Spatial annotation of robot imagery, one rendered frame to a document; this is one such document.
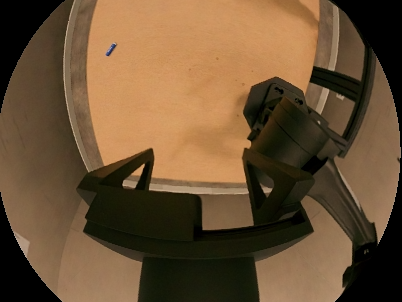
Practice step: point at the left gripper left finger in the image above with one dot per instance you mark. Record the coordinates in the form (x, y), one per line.
(115, 173)

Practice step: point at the blue aa battery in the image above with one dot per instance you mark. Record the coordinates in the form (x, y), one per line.
(110, 49)

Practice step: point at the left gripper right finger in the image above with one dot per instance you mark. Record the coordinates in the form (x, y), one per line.
(291, 184)

